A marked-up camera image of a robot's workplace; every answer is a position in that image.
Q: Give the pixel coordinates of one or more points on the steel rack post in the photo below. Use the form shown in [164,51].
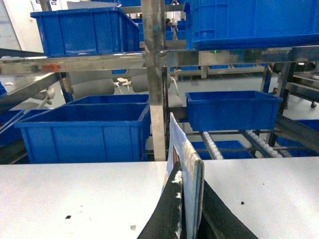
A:
[154,36]

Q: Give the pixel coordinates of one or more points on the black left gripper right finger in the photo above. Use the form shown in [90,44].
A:
[218,222]

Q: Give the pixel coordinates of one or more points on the blue bin on rollers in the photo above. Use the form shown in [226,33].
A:
[231,110]

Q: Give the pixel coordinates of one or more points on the flower pattern gift bag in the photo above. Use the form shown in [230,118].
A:
[192,167]

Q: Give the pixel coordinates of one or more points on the blue bin front left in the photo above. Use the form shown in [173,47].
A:
[87,133]

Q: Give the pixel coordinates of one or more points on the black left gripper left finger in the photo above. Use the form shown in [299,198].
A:
[166,220]

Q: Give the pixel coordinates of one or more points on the blue bin upper shelf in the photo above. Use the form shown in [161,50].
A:
[86,31]

